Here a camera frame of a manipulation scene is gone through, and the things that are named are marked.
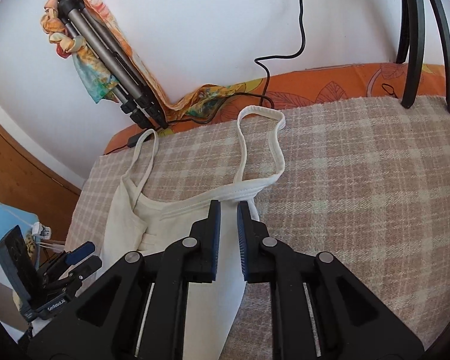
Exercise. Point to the blue chair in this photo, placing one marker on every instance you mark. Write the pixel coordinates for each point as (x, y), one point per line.
(7, 213)

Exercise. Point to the leopard print cloth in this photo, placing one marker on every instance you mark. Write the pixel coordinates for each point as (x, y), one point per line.
(30, 246)

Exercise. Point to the beige plaid blanket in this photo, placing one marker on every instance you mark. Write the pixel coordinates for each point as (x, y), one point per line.
(360, 176)

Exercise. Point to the colourful floral scarf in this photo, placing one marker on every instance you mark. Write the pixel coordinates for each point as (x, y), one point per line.
(86, 67)

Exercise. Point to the white clip-on desk lamp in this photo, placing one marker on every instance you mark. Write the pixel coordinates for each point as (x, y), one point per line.
(42, 229)

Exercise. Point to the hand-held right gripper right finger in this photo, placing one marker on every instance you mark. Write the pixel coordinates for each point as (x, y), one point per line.
(243, 240)

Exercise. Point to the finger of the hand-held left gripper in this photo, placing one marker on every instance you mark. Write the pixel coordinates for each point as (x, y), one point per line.
(80, 253)
(88, 264)

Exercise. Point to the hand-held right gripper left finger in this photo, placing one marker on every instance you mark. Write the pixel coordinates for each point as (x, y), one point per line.
(214, 240)

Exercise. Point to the white tank top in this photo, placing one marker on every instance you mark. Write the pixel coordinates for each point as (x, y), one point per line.
(123, 213)

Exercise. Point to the orange leaf-print bed sheet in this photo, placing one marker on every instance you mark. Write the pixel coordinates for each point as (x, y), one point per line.
(322, 86)

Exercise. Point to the folded grey tripod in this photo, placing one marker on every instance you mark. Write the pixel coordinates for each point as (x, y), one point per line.
(108, 45)

